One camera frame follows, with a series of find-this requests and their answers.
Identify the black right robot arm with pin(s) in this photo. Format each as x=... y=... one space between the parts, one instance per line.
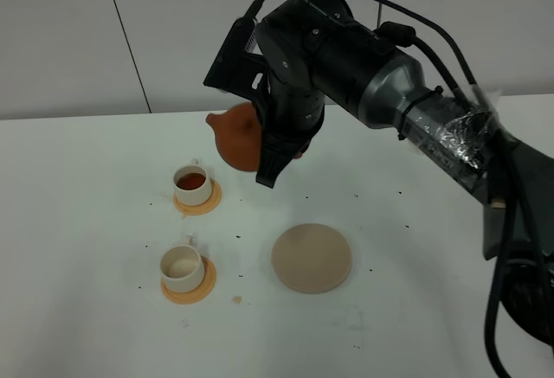
x=390 y=78

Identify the white far teacup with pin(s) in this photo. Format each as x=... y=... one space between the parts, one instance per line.
x=192 y=184

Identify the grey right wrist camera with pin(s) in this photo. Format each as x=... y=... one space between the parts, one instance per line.
x=236 y=66

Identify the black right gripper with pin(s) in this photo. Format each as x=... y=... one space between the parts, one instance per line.
x=290 y=117

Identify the orange far coaster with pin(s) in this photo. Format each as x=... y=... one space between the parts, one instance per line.
x=202 y=209

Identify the beige teapot saucer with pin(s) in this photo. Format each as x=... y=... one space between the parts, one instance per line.
x=311 y=258

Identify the white teacup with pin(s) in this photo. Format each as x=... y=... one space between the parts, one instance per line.
x=181 y=267
x=192 y=184

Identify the orange near coaster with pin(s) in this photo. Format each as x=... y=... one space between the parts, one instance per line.
x=198 y=294

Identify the orange coaster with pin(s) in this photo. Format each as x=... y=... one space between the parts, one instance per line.
x=198 y=294
x=202 y=209

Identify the brown clay teapot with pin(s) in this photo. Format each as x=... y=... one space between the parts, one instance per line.
x=252 y=142

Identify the white near teacup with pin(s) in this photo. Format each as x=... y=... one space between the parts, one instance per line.
x=181 y=267

